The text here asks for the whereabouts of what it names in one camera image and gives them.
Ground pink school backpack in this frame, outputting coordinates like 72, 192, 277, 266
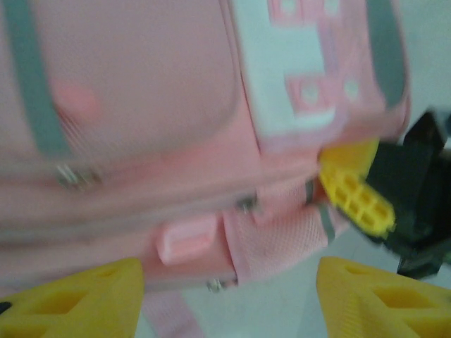
0, 0, 413, 338

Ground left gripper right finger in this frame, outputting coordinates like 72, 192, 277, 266
315, 255, 451, 338

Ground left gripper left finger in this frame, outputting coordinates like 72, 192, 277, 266
0, 256, 146, 338

